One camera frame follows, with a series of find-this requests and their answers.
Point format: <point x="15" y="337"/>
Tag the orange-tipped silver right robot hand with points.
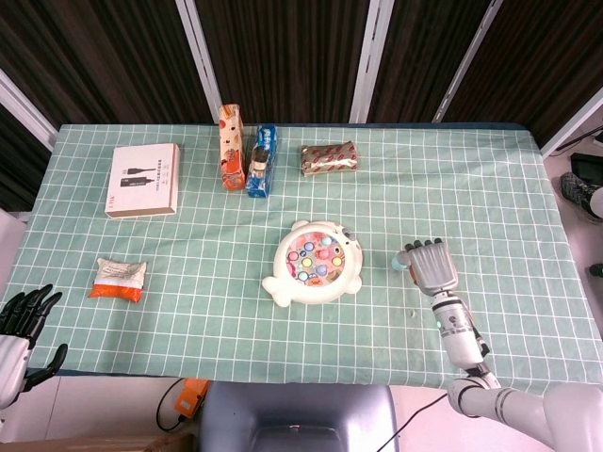
<point x="433" y="268"/>

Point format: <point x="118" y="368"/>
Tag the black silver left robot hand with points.
<point x="13" y="360"/>

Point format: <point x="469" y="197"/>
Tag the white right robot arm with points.
<point x="461" y="339"/>

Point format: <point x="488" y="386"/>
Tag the white seal-shaped toy game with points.
<point x="288" y="293"/>

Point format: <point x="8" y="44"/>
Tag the green checked tablecloth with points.
<point x="447" y="202"/>

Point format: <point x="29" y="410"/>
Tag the orange and white snack pouch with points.
<point x="118" y="280"/>

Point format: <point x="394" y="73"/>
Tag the brown patterned snack bag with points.
<point x="330" y="159"/>

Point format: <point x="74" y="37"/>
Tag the grey patterned sneaker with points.
<point x="577" y="190"/>

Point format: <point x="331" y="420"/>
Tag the dark shoe tip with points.
<point x="597" y="269"/>

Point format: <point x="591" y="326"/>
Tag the orange device on floor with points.
<point x="190" y="398"/>

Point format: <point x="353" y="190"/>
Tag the black box on floor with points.
<point x="586" y="165"/>

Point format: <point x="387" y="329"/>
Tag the grey robot torso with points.
<point x="297" y="414"/>

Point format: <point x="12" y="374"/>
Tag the blue cookie box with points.
<point x="262" y="165"/>

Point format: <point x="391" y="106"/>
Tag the orange snack carton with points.
<point x="232" y="150"/>

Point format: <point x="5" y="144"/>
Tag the white partition frame post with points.
<point x="369" y="61"/>
<point x="572" y="126"/>
<point x="466" y="61"/>
<point x="23" y="108"/>
<point x="200" y="61"/>

